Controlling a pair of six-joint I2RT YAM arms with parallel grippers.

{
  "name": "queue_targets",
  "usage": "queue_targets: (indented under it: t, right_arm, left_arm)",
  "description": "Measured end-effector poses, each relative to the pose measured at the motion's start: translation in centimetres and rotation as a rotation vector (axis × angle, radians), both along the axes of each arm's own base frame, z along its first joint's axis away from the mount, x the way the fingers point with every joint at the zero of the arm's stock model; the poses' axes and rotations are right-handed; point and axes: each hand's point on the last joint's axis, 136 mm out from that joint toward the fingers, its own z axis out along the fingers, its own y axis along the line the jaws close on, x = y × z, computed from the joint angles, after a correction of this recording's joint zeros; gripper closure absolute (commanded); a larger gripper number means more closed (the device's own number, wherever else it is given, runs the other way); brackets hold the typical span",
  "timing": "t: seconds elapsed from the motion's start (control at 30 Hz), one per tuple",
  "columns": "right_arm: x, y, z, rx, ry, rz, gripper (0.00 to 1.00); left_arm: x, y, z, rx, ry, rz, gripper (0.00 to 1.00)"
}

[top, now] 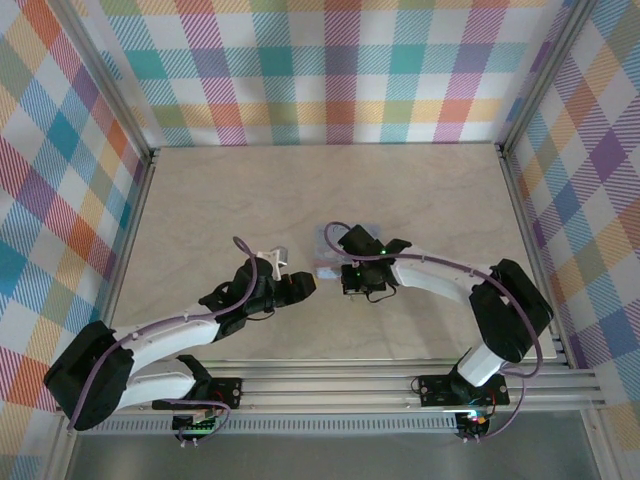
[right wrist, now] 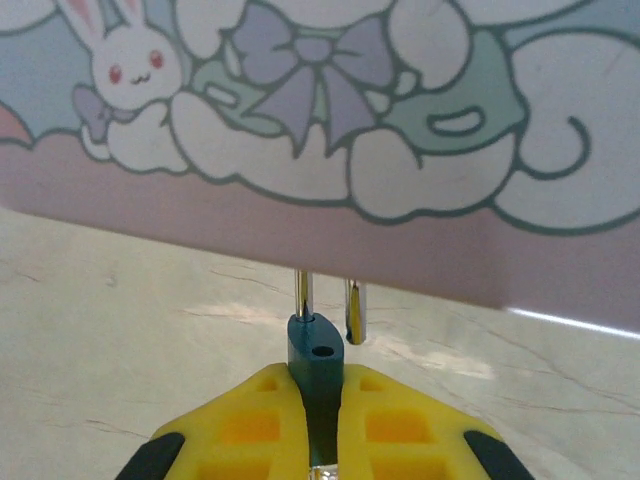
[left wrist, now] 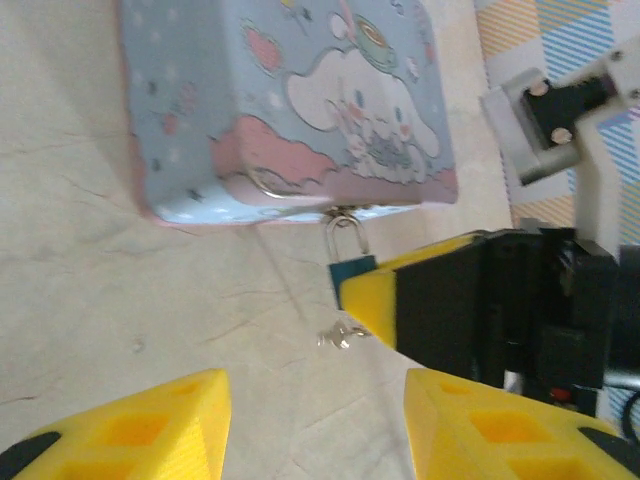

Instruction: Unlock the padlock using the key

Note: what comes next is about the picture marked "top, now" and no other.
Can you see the wide aluminium mounting rail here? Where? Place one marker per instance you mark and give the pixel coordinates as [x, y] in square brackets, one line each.
[325, 395]

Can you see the pastel star print tin box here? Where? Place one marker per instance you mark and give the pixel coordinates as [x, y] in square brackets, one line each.
[322, 250]

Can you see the aluminium side rail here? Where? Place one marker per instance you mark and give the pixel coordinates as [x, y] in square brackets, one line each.
[527, 240]
[132, 240]

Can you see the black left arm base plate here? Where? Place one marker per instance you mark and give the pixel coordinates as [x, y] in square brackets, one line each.
[230, 390]

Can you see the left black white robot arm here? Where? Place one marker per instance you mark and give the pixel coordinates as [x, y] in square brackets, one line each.
[165, 337]

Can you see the aluminium corner post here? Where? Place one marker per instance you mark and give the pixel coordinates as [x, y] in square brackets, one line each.
[100, 80]
[545, 75]

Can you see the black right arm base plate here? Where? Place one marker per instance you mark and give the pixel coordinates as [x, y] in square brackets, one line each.
[435, 390]

